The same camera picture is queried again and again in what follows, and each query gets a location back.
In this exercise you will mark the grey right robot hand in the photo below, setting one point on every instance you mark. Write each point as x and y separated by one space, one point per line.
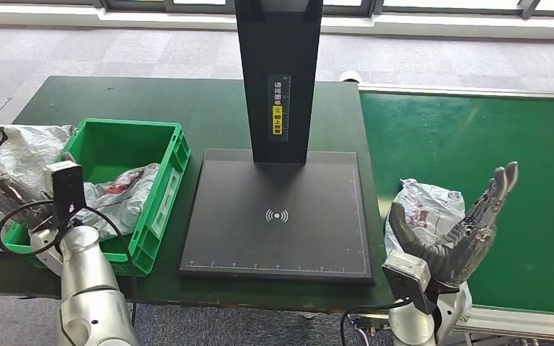
463 253

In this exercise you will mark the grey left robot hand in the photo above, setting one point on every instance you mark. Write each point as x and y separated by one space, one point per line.
14 196

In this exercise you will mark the grey poly mailer parcel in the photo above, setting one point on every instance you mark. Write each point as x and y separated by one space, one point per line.
124 200
430 205

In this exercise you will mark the small grey junction box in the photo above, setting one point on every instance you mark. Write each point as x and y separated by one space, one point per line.
372 324

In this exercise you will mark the green conveyor belt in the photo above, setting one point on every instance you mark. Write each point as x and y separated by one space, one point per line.
535 143

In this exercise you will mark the large white woven sack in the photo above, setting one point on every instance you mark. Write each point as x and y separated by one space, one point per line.
23 148

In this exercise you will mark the green plastic crate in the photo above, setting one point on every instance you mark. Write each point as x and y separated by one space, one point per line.
110 143

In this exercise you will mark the dark green table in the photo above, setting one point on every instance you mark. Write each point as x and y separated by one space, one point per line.
162 100

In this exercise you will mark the white window sill ledge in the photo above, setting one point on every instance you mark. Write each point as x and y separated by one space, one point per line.
114 20

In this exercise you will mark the yellow and white column label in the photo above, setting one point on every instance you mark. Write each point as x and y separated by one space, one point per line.
278 119

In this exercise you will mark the black scanner column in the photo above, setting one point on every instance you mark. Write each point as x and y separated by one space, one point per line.
258 71

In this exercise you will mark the black scanner base plate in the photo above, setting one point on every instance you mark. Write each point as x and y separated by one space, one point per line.
305 239

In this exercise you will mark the dark window frame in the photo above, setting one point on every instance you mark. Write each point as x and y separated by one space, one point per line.
377 7

